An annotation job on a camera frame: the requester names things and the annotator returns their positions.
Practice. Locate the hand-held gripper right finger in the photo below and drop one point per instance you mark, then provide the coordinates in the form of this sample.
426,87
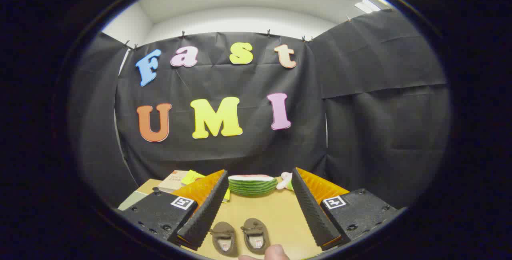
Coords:
314,216

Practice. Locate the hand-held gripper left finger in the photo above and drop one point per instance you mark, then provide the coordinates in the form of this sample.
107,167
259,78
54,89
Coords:
204,216

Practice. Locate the brown fuzzy shoe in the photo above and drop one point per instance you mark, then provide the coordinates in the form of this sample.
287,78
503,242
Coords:
254,226
224,230

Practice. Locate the grey-green fabric storage box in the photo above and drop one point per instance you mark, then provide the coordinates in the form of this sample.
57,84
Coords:
132,200

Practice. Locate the yellow cover book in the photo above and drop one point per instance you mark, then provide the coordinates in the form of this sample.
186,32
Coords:
190,176

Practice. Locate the pink and green plush toy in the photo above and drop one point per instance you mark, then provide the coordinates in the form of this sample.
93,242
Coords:
284,180

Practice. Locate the beige cover book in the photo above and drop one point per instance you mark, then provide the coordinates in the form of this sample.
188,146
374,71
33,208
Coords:
172,180

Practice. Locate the watermelon slice plush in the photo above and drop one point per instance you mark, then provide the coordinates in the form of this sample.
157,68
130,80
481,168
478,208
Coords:
252,187

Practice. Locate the ceiling light panel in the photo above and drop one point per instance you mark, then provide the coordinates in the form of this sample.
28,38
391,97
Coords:
367,6

